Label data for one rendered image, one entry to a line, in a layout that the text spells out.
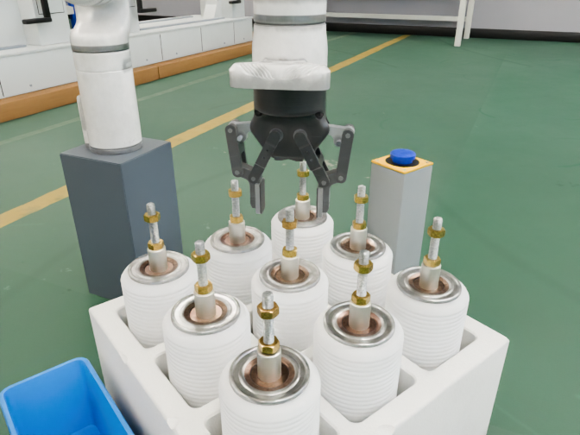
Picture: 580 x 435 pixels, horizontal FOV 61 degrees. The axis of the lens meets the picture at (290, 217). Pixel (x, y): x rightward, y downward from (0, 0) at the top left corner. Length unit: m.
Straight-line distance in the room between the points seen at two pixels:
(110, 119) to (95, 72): 0.08
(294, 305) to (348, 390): 0.11
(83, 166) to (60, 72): 1.90
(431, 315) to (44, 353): 0.66
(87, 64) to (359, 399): 0.66
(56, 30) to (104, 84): 2.01
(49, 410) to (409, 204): 0.60
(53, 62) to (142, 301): 2.25
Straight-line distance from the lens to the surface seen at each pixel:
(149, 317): 0.64
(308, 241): 0.73
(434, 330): 0.60
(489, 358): 0.66
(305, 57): 0.49
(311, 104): 0.50
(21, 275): 1.22
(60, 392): 0.77
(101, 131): 0.92
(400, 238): 0.83
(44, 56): 2.76
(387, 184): 0.80
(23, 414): 0.77
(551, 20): 5.60
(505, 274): 1.18
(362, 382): 0.53
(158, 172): 0.96
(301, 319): 0.60
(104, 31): 0.90
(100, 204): 0.95
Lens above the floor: 0.59
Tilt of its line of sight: 26 degrees down
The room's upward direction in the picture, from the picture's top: straight up
